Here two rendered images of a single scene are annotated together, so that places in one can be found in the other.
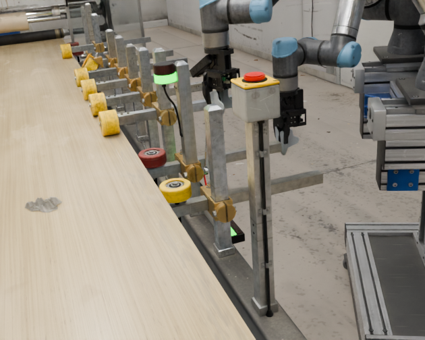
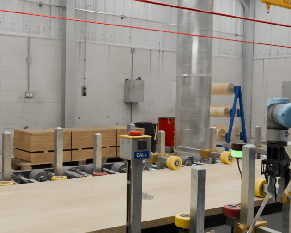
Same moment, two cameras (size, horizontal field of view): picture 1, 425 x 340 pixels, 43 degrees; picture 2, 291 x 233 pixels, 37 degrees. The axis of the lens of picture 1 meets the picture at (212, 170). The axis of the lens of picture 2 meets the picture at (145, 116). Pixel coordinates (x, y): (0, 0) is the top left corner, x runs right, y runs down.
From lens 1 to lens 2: 1.47 m
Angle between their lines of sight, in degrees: 72
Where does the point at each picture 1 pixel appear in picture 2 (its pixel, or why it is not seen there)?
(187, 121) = (244, 190)
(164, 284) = (70, 225)
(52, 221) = not seen: hidden behind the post
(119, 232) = (121, 212)
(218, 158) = (193, 205)
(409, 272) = not seen: outside the picture
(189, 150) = (243, 212)
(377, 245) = not seen: outside the picture
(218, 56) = (269, 147)
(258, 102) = (123, 146)
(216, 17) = (269, 118)
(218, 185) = (191, 224)
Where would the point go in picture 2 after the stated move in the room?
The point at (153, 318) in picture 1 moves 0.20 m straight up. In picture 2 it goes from (41, 225) to (42, 166)
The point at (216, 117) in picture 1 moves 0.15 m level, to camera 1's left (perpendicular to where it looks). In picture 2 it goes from (195, 174) to (178, 167)
